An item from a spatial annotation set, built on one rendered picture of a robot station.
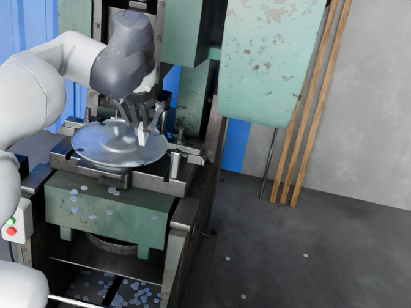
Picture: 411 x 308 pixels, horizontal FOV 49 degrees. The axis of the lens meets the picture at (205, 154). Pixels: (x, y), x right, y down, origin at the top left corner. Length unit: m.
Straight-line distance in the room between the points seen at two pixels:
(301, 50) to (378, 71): 1.69
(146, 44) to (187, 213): 0.60
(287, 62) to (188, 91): 0.71
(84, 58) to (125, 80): 0.09
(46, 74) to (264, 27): 0.42
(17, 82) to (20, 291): 0.39
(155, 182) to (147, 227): 0.14
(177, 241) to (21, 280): 0.55
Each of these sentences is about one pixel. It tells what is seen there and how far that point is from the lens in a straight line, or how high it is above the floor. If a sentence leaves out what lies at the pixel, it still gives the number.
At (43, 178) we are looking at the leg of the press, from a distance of 1.50.
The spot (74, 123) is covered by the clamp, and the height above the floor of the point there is 0.75.
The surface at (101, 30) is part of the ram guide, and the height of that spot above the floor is 1.11.
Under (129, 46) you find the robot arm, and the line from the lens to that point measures 0.91.
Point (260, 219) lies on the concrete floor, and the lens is 2.50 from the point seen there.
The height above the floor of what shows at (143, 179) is 0.68.
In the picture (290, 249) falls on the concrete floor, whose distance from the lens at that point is 2.37.
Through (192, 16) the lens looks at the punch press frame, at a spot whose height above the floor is 1.20.
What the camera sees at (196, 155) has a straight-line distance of 1.48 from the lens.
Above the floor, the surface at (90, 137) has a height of 0.78.
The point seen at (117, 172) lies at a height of 0.78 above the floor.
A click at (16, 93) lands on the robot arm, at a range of 0.67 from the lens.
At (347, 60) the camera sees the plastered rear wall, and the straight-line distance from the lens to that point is 2.56.
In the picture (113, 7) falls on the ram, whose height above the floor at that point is 1.17.
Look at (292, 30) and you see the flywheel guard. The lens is 0.91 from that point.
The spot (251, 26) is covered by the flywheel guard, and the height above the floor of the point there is 1.26.
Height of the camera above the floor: 1.47
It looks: 29 degrees down
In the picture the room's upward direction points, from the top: 9 degrees clockwise
